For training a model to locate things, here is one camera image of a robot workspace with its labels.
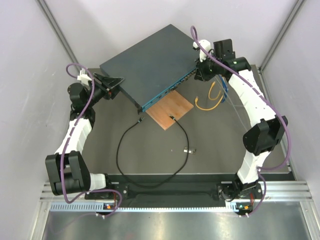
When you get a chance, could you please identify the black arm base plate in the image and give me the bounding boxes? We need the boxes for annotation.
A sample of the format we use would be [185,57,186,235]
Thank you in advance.
[84,173,266,202]

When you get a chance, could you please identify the grey ethernet cable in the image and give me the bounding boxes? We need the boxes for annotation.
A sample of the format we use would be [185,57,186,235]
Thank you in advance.
[217,77,251,131]

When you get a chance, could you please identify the dark blue network switch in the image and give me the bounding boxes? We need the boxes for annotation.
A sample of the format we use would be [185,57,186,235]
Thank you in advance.
[99,24,199,114]

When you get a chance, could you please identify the blue ethernet cable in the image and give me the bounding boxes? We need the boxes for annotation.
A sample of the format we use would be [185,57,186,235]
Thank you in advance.
[219,77,230,103]

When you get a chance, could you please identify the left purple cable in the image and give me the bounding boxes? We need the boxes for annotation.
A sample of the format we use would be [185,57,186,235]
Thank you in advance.
[49,63,123,219]

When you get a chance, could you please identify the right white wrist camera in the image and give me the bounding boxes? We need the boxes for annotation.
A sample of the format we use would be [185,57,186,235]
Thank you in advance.
[192,39,212,63]

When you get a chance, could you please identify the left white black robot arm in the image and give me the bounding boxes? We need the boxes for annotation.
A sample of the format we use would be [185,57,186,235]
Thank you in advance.
[45,70,125,199]

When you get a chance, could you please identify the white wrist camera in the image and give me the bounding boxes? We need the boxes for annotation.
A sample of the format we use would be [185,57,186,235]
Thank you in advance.
[192,39,212,63]
[77,68,92,84]

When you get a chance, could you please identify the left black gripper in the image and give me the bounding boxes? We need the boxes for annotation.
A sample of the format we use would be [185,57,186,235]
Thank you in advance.
[85,72,125,108]

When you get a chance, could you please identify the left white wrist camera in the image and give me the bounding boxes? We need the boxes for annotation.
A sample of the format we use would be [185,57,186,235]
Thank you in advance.
[77,68,92,84]

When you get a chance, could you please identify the yellow ethernet cable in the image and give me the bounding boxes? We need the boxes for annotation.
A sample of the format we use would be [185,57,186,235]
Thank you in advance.
[194,81,224,111]

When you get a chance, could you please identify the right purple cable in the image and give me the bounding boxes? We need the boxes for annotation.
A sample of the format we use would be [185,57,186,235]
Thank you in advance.
[190,25,292,218]

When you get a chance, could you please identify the silver SFP module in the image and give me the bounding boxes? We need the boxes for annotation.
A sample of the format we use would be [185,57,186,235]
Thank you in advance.
[183,147,196,155]

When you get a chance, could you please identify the black patch cable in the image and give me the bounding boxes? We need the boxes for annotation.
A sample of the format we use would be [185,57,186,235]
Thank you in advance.
[116,115,190,188]

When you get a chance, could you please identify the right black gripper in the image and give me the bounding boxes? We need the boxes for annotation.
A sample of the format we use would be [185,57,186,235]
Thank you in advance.
[194,53,221,83]

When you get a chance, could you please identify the white slotted cable duct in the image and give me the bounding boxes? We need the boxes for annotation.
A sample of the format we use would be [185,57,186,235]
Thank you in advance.
[49,202,252,213]

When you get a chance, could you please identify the wooden board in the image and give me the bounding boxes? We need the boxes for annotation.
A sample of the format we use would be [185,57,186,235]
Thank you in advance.
[146,90,194,131]

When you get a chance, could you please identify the purple cable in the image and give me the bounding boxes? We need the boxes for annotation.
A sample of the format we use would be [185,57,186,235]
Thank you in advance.
[190,25,292,218]
[49,63,123,219]

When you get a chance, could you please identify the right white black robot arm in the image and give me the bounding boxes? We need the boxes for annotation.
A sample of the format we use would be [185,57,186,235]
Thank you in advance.
[192,39,288,202]

